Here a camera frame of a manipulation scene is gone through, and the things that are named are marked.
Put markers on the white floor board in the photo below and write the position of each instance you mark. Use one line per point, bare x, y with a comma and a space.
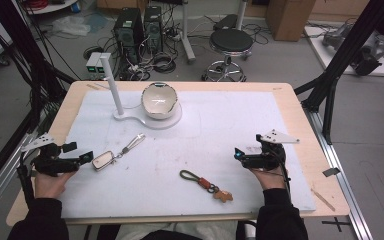
326, 56

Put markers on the clear plastic bag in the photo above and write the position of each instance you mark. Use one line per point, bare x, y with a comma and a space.
71, 26

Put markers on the small black computer tower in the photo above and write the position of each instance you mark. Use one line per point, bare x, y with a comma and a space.
153, 28

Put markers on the white key stand with pole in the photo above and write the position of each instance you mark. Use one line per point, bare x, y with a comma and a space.
116, 96

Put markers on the large black computer tower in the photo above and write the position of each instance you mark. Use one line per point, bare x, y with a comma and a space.
128, 33

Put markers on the white table mat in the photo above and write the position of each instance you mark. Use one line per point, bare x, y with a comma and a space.
186, 153

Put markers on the brown cardboard box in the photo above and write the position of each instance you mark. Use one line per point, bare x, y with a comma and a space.
288, 20

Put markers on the black tape cross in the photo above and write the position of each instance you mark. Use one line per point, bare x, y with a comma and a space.
337, 224

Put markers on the person's left hand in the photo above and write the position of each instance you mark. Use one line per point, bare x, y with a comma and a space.
48, 186

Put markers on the person's right hand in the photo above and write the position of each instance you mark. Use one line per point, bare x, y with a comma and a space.
272, 179

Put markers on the black round stool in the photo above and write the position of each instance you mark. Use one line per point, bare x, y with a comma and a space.
230, 40

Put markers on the person's lap light trousers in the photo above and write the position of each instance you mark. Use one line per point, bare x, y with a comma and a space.
180, 232

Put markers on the white round table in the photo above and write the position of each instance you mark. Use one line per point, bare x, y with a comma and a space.
51, 6

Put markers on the white bowl with gold rim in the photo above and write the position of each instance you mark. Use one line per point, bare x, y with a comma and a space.
159, 100

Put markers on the black metal frame strut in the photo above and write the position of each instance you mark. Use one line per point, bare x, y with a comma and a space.
343, 53
23, 50

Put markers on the aluminium rail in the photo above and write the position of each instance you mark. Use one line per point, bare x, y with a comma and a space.
343, 186
3, 180

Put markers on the grey tape piece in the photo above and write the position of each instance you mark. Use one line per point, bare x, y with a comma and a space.
331, 172

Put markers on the black foot pedal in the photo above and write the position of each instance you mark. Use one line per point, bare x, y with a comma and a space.
226, 22

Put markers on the white metal stand leg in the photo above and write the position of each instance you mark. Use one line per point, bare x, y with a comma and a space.
187, 36

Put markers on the thin wooden stick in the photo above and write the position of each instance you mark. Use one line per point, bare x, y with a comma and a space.
323, 200

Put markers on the grey machine on board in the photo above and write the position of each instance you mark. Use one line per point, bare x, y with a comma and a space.
368, 50

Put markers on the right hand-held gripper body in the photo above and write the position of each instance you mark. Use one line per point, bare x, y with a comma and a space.
266, 160

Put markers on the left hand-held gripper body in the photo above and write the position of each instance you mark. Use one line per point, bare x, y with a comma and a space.
51, 163

